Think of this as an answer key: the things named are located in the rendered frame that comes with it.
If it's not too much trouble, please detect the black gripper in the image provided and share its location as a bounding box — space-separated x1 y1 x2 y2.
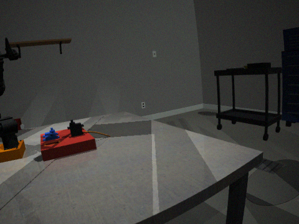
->
0 37 19 74

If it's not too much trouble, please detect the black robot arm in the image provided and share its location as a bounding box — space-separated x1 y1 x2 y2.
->
0 72 19 150

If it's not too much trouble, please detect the red flat plate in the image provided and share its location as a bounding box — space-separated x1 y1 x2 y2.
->
40 128 97 161

